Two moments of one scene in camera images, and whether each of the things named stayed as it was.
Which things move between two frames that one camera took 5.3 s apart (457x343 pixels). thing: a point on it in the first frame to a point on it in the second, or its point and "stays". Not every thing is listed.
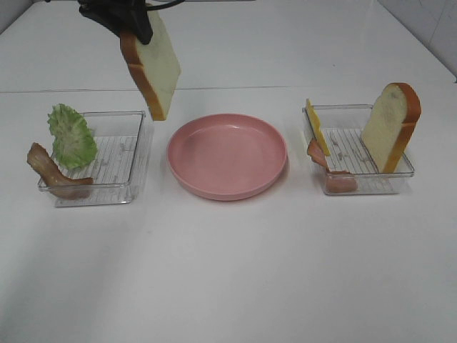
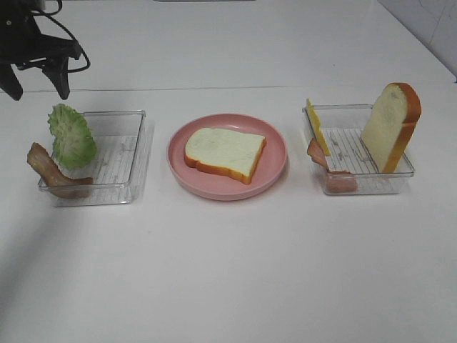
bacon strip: [40, 161] stays
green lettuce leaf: [74, 145] stays
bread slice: [390, 126] stays
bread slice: [155, 64] to [233, 153]
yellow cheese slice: [316, 126] stays
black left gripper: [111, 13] to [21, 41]
